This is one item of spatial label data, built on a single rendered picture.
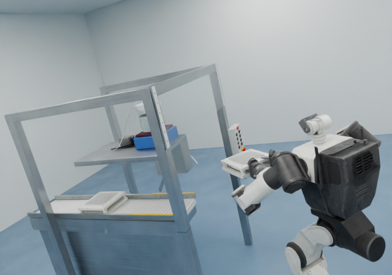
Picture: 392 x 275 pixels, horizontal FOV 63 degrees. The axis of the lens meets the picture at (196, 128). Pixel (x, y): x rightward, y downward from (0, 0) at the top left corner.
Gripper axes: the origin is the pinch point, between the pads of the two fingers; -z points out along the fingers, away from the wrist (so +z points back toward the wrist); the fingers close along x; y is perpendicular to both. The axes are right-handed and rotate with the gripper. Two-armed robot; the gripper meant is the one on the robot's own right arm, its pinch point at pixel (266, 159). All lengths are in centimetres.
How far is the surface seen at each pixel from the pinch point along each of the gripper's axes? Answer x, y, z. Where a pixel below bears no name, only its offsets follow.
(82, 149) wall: 60, 172, -419
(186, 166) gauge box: -3.6, -19.9, -45.4
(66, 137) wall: 28, 147, -416
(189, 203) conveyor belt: 22, -22, -48
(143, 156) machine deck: -23, -49, -51
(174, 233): 30, -44, -48
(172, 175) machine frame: -10, -46, -35
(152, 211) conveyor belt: 22, -36, -69
